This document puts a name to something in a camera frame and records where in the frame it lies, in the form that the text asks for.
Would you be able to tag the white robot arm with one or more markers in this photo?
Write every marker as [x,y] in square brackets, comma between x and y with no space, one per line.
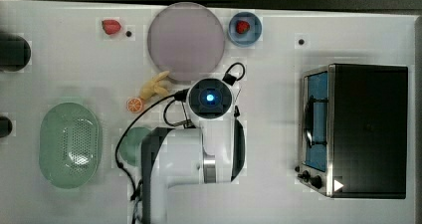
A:
[210,151]

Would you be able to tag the green oval strainer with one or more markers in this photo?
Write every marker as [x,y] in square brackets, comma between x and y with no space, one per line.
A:
[70,145]

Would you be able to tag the yellow plush toy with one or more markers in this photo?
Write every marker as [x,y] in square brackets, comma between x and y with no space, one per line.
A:
[155,86]

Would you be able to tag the grey round plate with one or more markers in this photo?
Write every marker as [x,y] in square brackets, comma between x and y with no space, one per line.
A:
[187,40]

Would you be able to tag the orange slice toy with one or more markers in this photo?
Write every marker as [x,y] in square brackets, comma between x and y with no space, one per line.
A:
[134,105]

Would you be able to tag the blue bowl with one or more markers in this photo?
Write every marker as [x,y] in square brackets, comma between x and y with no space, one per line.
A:
[252,36]

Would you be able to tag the small red strawberry toy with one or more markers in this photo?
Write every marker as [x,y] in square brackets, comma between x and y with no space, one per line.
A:
[242,27]

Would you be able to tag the green mug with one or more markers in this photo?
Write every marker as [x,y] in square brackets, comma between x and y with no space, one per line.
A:
[129,149]

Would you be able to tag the red plush strawberry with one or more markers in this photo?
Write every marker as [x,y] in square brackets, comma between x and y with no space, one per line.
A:
[111,26]

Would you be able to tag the silver toaster oven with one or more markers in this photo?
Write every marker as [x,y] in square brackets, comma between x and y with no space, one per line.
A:
[354,131]

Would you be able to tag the large black pot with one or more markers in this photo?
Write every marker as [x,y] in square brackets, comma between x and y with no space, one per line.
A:
[15,52]

